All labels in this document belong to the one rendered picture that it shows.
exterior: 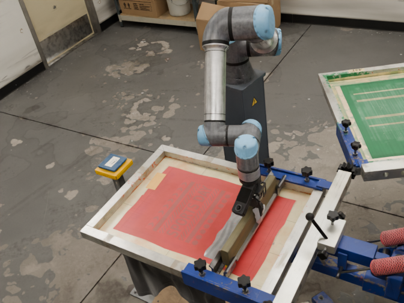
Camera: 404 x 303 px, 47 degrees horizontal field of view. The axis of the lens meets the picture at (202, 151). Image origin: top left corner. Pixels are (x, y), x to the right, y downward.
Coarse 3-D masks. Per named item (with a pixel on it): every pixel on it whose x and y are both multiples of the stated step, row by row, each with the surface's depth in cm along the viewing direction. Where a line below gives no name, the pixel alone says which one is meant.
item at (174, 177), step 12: (168, 168) 208; (168, 180) 202; (180, 180) 201; (192, 180) 200; (204, 180) 199; (216, 180) 197; (156, 192) 197; (168, 192) 196; (228, 204) 185; (276, 204) 181; (288, 204) 180; (228, 216) 180; (276, 216) 176; (264, 228) 173; (276, 228) 172
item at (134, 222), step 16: (144, 208) 191; (160, 208) 189; (128, 224) 185; (144, 224) 183; (224, 224) 177; (160, 240) 175; (176, 240) 174; (208, 240) 172; (256, 240) 169; (272, 240) 168; (192, 256) 167; (240, 256) 164; (256, 256) 163; (240, 272) 159; (256, 272) 158
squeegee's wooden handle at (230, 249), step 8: (272, 176) 179; (272, 184) 177; (264, 192) 173; (272, 192) 179; (264, 200) 173; (248, 208) 167; (248, 216) 164; (240, 224) 162; (248, 224) 164; (232, 232) 160; (240, 232) 159; (248, 232) 166; (232, 240) 157; (240, 240) 161; (224, 248) 154; (232, 248) 156; (224, 256) 155; (232, 256) 157; (224, 264) 158
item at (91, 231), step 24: (144, 168) 205; (216, 168) 202; (120, 192) 195; (312, 192) 179; (96, 216) 186; (96, 240) 178; (120, 240) 174; (288, 240) 162; (168, 264) 162; (288, 264) 157; (264, 288) 148
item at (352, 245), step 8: (344, 240) 152; (352, 240) 152; (360, 240) 151; (344, 248) 150; (352, 248) 149; (360, 248) 149; (368, 248) 148; (376, 248) 148; (336, 256) 153; (352, 256) 149; (360, 256) 147; (368, 256) 146; (360, 264) 150; (368, 264) 148
